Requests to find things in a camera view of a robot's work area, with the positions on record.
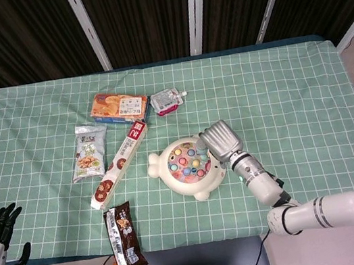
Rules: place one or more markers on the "orange blue biscuit box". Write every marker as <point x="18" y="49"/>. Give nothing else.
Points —
<point x="118" y="108"/>

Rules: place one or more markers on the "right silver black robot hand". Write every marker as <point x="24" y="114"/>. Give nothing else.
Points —
<point x="221" y="140"/>

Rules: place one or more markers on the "silver pink spout pouch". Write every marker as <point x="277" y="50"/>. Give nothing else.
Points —
<point x="166" y="101"/>

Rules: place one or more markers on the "green white nut bag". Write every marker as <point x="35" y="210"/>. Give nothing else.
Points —
<point x="89" y="151"/>

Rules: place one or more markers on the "white fish-shaped toy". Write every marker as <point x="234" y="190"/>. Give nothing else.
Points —
<point x="179" y="187"/>

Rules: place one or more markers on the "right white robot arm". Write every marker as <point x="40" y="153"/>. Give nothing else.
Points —
<point x="265" y="185"/>

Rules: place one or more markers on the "long white cookie box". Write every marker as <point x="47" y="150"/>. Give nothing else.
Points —
<point x="120" y="163"/>

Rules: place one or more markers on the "green checked tablecloth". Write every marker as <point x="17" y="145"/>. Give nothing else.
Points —
<point x="276" y="94"/>

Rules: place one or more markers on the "dark brown snack bag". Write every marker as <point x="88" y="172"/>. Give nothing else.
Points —
<point x="123" y="238"/>

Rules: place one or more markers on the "dark ribbed partition screen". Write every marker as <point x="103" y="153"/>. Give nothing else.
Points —
<point x="26" y="35"/>

